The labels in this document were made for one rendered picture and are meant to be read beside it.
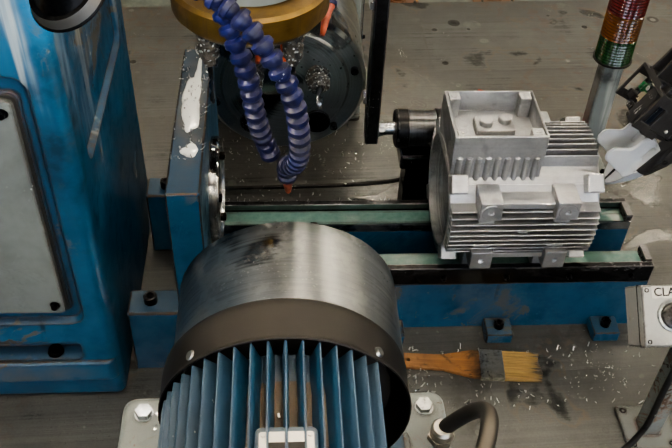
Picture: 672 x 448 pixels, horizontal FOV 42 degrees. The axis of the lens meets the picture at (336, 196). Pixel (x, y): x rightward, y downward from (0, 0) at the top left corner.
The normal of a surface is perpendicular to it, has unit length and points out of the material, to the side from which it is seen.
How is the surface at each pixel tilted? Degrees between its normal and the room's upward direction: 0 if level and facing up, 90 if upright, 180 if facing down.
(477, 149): 90
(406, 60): 0
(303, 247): 6
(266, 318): 9
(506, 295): 90
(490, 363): 0
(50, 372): 90
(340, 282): 24
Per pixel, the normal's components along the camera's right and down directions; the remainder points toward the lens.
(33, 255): 0.05, 0.68
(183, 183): 0.04, -0.73
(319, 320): 0.32, -0.71
